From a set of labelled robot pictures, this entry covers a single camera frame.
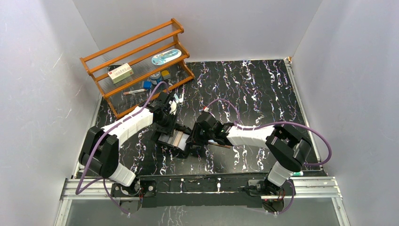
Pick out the orange wooden shelf rack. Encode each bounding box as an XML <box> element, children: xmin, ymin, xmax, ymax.
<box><xmin>80</xmin><ymin>18</ymin><xmax>195</xmax><ymax>119</ymax></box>

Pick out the yellow grey small block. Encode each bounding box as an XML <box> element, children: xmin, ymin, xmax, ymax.
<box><xmin>161</xmin><ymin>70</ymin><xmax>171</xmax><ymax>80</ymax></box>

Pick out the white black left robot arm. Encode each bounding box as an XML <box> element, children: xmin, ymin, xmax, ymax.
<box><xmin>79</xmin><ymin>92</ymin><xmax>179</xmax><ymax>196</ymax></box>

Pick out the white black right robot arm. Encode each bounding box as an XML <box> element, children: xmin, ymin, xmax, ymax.
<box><xmin>184</xmin><ymin>112</ymin><xmax>312</xmax><ymax>195</ymax></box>

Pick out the blue oval blister pack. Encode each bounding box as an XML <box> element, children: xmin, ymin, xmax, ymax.
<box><xmin>151</xmin><ymin>48</ymin><xmax>182</xmax><ymax>65</ymax></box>

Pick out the black card storage box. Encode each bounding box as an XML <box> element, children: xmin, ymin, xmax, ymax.
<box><xmin>151</xmin><ymin>123</ymin><xmax>192</xmax><ymax>159</ymax></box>

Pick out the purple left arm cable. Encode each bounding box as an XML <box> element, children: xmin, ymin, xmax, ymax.
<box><xmin>75</xmin><ymin>81</ymin><xmax>169</xmax><ymax>216</ymax></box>

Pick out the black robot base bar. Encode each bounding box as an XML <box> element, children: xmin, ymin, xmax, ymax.
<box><xmin>111</xmin><ymin>173</ymin><xmax>286</xmax><ymax>210</ymax></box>

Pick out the white blue stapler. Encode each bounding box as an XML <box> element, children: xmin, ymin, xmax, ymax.
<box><xmin>174</xmin><ymin>93</ymin><xmax>184</xmax><ymax>104</ymax></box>

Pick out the stack of cards in box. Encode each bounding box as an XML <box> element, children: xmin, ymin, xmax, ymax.
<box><xmin>166</xmin><ymin>130</ymin><xmax>189</xmax><ymax>150</ymax></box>

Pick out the blue white small jar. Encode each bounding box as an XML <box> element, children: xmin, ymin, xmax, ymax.
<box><xmin>149</xmin><ymin>72</ymin><xmax>163</xmax><ymax>85</ymax></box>

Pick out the orange leather card holder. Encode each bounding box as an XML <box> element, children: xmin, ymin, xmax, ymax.
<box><xmin>208</xmin><ymin>140</ymin><xmax>233</xmax><ymax>149</ymax></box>

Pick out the white green carton box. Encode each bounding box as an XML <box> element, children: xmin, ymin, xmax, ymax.
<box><xmin>107</xmin><ymin>63</ymin><xmax>133</xmax><ymax>84</ymax></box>

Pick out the white red marker pen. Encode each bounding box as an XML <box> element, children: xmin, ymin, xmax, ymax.
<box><xmin>123</xmin><ymin>89</ymin><xmax>146</xmax><ymax>95</ymax></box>

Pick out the blue small cube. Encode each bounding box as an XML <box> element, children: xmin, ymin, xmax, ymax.
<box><xmin>143</xmin><ymin>81</ymin><xmax>152</xmax><ymax>90</ymax></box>

